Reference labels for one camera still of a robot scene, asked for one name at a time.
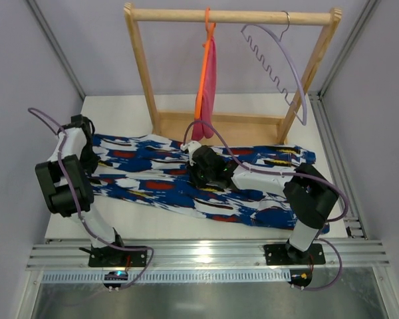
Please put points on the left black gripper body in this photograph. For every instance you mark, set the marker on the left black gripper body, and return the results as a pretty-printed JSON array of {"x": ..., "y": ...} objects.
[{"x": 87, "y": 154}]

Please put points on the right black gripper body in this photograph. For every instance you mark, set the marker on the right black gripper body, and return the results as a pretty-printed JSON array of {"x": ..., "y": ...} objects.
[{"x": 197, "y": 168}]

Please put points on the blue white patterned trousers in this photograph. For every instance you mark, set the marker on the blue white patterned trousers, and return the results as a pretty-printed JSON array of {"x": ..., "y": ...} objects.
[{"x": 151, "y": 170}]

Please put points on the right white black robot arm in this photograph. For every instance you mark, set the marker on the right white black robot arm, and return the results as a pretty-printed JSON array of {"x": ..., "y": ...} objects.
[{"x": 309, "y": 195}]

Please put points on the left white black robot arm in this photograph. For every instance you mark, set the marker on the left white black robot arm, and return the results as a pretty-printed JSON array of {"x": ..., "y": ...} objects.
[{"x": 65, "y": 185}]

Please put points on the pink garment on hanger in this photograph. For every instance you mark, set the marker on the pink garment on hanger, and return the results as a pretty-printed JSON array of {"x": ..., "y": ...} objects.
[{"x": 200, "y": 130}]

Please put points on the orange plastic hanger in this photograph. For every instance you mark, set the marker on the orange plastic hanger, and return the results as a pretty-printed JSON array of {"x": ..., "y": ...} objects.
[{"x": 209, "y": 28}]

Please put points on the left black connector board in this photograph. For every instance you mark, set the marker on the left black connector board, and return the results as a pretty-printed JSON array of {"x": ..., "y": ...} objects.
[{"x": 115, "y": 279}]

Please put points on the black connector board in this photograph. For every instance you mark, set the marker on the black connector board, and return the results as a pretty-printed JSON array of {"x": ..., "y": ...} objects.
[
  {"x": 115, "y": 279},
  {"x": 300, "y": 280}
]

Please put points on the right black connector board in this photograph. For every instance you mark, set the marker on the right black connector board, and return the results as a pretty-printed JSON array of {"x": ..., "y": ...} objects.
[{"x": 300, "y": 280}]

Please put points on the aluminium front rail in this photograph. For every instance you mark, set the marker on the aluminium front rail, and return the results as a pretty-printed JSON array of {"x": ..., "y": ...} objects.
[{"x": 203, "y": 254}]

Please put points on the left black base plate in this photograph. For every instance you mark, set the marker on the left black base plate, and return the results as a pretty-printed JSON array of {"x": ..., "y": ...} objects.
[{"x": 108, "y": 257}]

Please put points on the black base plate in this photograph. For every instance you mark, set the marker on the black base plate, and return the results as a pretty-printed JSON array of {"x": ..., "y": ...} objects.
[
  {"x": 108, "y": 257},
  {"x": 285, "y": 255}
]

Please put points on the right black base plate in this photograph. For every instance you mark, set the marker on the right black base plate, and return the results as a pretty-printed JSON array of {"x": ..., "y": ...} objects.
[{"x": 285, "y": 255}]

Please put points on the slotted grey cable duct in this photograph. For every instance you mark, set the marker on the slotted grey cable duct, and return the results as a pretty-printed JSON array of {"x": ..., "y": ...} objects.
[{"x": 172, "y": 276}]

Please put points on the right aluminium side rail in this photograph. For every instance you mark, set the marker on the right aluminium side rail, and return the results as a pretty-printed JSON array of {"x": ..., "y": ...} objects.
[{"x": 352, "y": 220}]

